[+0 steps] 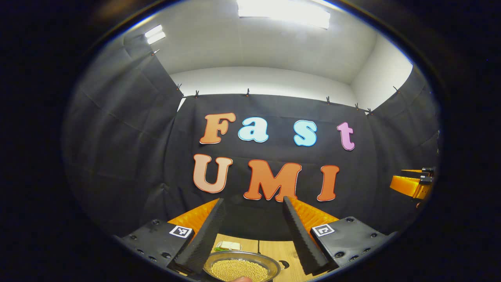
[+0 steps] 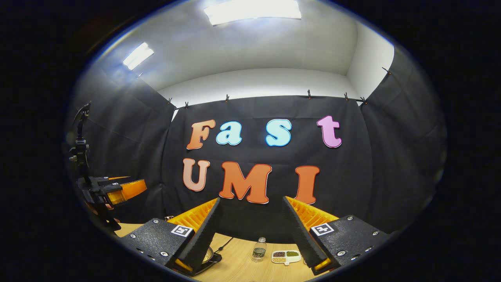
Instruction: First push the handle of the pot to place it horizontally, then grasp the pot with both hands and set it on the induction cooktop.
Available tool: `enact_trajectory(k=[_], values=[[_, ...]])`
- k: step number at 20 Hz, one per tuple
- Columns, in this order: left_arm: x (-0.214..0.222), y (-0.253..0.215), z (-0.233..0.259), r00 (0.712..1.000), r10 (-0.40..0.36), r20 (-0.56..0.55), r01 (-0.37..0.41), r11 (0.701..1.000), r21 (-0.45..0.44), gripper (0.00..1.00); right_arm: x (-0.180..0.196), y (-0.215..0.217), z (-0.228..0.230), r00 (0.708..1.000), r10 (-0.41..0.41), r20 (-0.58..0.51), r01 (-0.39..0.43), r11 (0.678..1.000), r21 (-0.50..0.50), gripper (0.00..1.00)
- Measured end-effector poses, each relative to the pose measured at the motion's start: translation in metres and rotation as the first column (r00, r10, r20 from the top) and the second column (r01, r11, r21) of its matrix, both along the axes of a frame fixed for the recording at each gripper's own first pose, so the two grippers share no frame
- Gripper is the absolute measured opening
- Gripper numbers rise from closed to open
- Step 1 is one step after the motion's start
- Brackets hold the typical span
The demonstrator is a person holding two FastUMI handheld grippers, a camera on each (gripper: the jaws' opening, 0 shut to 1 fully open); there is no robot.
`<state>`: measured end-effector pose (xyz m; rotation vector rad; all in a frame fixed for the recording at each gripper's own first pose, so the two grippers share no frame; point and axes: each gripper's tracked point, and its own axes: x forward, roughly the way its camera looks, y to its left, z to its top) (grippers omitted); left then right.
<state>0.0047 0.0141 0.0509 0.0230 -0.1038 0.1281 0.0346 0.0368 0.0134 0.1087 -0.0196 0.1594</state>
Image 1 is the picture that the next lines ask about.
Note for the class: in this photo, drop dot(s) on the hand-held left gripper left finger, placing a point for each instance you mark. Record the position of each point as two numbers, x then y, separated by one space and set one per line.
205 239

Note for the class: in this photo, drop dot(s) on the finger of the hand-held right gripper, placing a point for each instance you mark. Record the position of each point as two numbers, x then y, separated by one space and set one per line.
409 186
422 171

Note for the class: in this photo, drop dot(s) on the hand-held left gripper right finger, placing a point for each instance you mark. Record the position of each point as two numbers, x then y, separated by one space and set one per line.
301 239

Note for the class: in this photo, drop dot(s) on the sandwich on plate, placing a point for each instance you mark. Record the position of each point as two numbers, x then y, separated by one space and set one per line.
229 246

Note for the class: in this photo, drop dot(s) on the pile of yellow soybeans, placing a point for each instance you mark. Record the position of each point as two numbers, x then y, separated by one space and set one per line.
238 270

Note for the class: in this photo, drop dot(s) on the black backdrop cloth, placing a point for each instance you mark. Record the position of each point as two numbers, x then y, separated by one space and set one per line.
129 156

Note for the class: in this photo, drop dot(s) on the row of black clips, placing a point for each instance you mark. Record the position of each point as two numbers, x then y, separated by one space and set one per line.
247 93

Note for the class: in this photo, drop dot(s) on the small ceiling light panel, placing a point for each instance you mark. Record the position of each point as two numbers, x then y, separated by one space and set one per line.
155 34

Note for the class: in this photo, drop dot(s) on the large ceiling light panel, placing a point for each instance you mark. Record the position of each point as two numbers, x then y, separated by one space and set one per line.
282 11

